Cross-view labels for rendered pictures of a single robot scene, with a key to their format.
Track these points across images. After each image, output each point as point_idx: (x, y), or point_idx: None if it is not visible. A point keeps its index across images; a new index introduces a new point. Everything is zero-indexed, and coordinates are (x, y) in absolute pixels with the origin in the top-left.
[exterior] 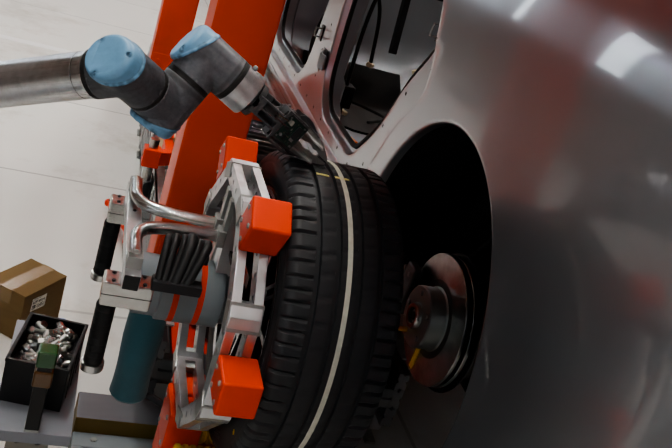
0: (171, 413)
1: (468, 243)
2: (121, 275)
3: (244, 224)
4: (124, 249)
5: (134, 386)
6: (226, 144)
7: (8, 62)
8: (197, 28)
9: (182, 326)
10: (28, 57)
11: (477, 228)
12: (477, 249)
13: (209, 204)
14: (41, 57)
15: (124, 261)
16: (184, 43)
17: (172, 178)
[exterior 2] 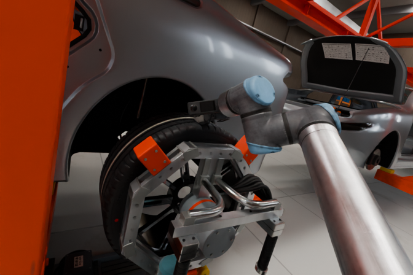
0: (195, 271)
1: (82, 127)
2: (272, 218)
3: (251, 154)
4: (260, 215)
5: None
6: (160, 148)
7: (367, 187)
8: (263, 79)
9: (154, 261)
10: (351, 169)
11: (86, 118)
12: (120, 123)
13: (149, 193)
14: (349, 156)
15: (273, 212)
16: (273, 92)
17: (40, 240)
